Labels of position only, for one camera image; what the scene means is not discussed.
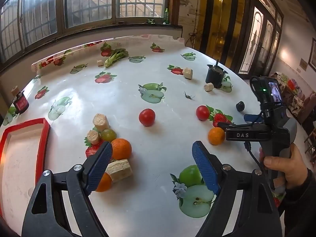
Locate person's right forearm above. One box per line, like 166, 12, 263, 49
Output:
279, 168, 316, 237

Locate green plum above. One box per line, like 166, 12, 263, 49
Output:
100, 128, 117, 141

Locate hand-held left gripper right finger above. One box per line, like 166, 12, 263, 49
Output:
192, 140, 283, 237

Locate black wall wires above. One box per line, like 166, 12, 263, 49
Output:
188, 28, 198, 48

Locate printed cloth on chair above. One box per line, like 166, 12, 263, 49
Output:
274, 72, 305, 119

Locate framed wall picture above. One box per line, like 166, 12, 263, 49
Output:
308, 38, 316, 70

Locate person's right hand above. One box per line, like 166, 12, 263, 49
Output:
259, 143, 309, 190

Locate large beige sugarcane piece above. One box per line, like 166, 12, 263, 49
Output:
106, 158, 133, 183

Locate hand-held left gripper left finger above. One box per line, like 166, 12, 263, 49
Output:
22, 141, 113, 237

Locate fruit print tablecloth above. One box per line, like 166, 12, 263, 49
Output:
0, 35, 279, 237

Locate wooden chair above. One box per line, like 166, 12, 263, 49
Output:
303, 128, 316, 169

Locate black cable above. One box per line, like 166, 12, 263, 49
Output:
244, 142, 262, 171

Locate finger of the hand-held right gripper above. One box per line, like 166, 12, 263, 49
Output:
244, 114, 263, 123
217, 121, 234, 132

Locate black motor with red label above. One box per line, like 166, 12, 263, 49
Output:
12, 92, 29, 114

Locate red rimmed white tray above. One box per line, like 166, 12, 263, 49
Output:
0, 118, 51, 235

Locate golden door panel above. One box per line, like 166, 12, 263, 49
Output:
195, 0, 250, 67

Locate red tomato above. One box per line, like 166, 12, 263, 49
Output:
196, 105, 210, 121
138, 108, 156, 127

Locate green leafy vegetable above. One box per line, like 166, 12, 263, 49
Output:
104, 49, 129, 68

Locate orange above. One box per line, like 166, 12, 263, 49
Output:
110, 138, 132, 160
208, 127, 226, 146
95, 171, 113, 192

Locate ornate glass door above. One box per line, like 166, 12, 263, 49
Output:
238, 0, 284, 79

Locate barred window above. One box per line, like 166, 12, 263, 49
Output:
0, 0, 171, 63

